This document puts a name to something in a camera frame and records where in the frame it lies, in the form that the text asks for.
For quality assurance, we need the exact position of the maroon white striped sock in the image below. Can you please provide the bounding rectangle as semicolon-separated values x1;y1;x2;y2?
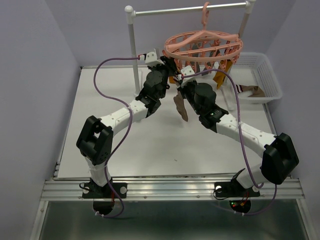
173;93;189;122

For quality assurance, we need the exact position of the mustard brown striped sock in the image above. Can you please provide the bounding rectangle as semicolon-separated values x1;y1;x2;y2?
213;59;233;90

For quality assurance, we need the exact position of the pink round clip hanger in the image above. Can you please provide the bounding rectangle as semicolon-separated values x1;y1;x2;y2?
162;2;244;69

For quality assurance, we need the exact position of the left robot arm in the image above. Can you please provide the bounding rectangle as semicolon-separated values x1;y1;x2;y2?
76;54;179;199

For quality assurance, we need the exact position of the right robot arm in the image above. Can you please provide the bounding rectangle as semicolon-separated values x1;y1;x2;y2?
177;80;299;198

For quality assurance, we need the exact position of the white plastic basket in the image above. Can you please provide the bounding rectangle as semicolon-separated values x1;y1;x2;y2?
230;52;283;104

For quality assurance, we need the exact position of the beige sock in basket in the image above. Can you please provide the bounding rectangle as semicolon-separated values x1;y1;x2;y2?
236;84;266;98

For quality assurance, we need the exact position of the white drying rack stand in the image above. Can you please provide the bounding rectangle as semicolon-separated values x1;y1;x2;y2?
124;0;258;123

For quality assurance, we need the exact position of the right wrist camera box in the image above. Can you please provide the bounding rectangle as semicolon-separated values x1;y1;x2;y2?
180;65;195;81

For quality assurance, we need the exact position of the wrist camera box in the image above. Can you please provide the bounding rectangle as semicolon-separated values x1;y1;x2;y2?
144;48;164;67
180;65;195;81

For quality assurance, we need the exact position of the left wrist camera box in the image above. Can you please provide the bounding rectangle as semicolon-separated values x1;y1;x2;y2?
144;48;164;67

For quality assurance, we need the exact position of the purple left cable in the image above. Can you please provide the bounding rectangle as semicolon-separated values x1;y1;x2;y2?
92;55;125;219

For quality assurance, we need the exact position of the aluminium mounting rail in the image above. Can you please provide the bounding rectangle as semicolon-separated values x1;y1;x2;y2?
39;172;306;201

